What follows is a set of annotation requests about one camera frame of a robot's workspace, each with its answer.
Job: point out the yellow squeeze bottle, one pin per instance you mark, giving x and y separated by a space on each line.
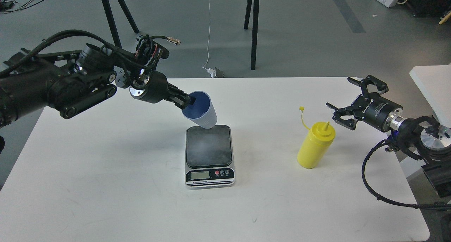
317 142

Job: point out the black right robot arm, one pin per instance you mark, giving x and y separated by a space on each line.
422 138

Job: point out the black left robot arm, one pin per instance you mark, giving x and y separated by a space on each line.
73 81

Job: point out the silver digital kitchen scale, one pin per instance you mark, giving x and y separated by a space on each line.
209 161

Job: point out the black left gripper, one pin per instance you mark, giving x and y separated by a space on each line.
159 89

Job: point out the white power adapter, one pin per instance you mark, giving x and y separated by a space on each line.
215 73

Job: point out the blue plastic cup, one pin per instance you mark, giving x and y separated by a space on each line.
201 111

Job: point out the white side table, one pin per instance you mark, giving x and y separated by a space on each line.
434 82

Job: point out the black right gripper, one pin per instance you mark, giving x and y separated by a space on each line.
371 109

